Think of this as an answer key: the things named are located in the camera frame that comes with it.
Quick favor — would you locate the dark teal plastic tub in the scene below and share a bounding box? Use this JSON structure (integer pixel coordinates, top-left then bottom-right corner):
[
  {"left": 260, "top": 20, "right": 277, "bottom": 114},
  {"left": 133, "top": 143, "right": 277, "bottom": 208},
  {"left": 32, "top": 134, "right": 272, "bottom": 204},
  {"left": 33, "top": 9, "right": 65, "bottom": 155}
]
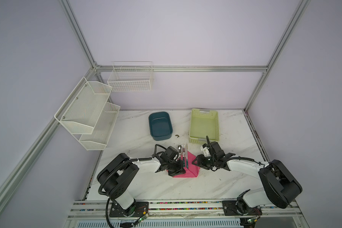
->
[{"left": 148, "top": 111, "right": 173, "bottom": 141}]

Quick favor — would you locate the white mesh two-tier shelf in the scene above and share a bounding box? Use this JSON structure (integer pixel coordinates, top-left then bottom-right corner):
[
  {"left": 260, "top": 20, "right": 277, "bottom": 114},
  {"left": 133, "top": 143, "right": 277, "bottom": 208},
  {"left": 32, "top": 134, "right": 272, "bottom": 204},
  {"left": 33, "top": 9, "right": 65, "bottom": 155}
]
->
[{"left": 54, "top": 78, "right": 120, "bottom": 151}]

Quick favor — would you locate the knife with teal handle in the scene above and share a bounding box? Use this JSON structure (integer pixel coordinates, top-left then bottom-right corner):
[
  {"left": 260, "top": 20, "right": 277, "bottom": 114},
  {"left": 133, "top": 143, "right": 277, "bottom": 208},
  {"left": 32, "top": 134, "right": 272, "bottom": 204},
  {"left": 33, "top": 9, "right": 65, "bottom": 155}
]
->
[{"left": 184, "top": 144, "right": 189, "bottom": 169}]

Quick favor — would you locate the fork with teal handle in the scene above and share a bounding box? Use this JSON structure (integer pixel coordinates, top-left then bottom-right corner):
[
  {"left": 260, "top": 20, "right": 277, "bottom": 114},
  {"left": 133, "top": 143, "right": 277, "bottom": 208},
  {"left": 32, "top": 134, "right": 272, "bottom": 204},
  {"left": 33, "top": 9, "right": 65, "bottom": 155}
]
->
[{"left": 180, "top": 145, "right": 186, "bottom": 168}]

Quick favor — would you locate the spoon with teal handle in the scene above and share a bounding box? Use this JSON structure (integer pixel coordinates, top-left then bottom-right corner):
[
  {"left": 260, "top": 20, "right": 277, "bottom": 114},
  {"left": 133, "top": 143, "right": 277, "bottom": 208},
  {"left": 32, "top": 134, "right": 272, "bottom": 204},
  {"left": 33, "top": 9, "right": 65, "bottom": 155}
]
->
[{"left": 178, "top": 145, "right": 184, "bottom": 161}]

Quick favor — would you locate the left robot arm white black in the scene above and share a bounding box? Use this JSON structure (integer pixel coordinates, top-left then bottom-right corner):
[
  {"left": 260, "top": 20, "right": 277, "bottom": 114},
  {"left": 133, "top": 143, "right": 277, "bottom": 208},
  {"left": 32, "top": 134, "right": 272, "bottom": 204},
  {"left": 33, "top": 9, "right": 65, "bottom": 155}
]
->
[{"left": 97, "top": 144, "right": 186, "bottom": 217}]

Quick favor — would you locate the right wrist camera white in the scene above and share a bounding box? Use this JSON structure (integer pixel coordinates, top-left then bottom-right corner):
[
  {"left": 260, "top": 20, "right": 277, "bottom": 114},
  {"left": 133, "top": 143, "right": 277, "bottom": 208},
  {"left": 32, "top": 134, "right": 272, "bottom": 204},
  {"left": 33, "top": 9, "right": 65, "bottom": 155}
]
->
[{"left": 200, "top": 143, "right": 211, "bottom": 157}]

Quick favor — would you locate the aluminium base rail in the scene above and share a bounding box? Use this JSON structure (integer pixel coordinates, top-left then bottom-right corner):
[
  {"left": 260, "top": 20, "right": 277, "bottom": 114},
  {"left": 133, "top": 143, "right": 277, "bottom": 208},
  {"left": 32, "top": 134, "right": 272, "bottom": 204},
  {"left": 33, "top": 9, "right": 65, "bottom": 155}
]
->
[{"left": 67, "top": 199, "right": 303, "bottom": 220}]

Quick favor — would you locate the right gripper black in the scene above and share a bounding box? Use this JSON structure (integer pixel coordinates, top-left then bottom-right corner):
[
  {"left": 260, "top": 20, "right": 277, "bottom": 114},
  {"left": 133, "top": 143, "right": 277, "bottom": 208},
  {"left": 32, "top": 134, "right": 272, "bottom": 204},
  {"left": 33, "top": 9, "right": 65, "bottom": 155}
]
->
[{"left": 191, "top": 154, "right": 217, "bottom": 168}]

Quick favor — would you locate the pink paper napkin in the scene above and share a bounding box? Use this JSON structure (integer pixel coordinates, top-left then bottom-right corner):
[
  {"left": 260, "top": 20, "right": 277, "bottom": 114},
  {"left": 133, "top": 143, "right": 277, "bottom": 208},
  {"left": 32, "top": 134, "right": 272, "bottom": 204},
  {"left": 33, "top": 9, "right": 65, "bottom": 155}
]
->
[{"left": 174, "top": 151, "right": 200, "bottom": 178}]

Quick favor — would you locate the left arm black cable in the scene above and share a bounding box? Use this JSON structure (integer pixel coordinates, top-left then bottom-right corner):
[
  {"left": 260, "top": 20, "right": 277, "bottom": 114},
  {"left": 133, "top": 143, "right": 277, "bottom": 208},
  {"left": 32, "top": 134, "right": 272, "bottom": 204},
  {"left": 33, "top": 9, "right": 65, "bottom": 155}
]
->
[{"left": 97, "top": 143, "right": 167, "bottom": 228}]

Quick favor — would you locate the white wire wall basket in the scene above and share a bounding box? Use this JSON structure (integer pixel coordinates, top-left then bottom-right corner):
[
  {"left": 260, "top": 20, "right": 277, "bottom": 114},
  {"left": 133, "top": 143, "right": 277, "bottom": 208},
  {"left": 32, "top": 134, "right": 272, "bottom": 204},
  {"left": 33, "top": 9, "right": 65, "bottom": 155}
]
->
[{"left": 107, "top": 61, "right": 154, "bottom": 92}]

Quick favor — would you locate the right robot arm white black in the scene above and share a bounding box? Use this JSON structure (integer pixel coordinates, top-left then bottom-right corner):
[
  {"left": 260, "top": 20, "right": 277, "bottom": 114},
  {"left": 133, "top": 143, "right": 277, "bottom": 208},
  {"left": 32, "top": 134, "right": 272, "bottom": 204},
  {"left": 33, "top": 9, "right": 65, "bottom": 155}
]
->
[{"left": 192, "top": 142, "right": 303, "bottom": 215}]

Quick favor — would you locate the light green perforated basket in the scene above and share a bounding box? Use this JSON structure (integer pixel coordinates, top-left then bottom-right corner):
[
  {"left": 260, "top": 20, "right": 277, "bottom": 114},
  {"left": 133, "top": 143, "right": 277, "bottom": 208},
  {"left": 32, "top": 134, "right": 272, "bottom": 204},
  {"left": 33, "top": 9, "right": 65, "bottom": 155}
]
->
[{"left": 189, "top": 108, "right": 219, "bottom": 144}]

